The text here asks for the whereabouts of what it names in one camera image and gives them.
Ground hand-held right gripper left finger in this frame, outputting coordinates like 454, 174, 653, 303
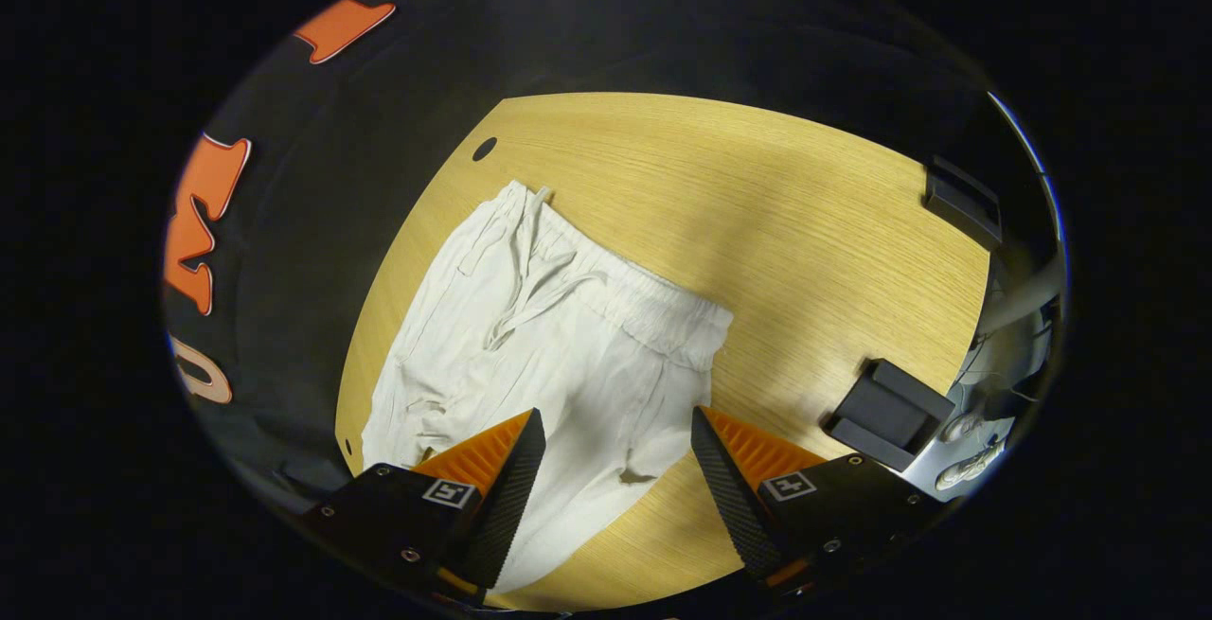
301, 408, 547, 607

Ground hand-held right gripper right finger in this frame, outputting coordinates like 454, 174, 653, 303
690, 405, 948, 597

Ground white jeans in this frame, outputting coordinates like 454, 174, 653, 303
361, 180, 735, 593

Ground black gripper holder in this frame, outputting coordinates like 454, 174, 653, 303
923, 155, 1005, 250
821, 359, 957, 472

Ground white pipe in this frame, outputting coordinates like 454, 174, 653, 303
975, 256, 1063, 337

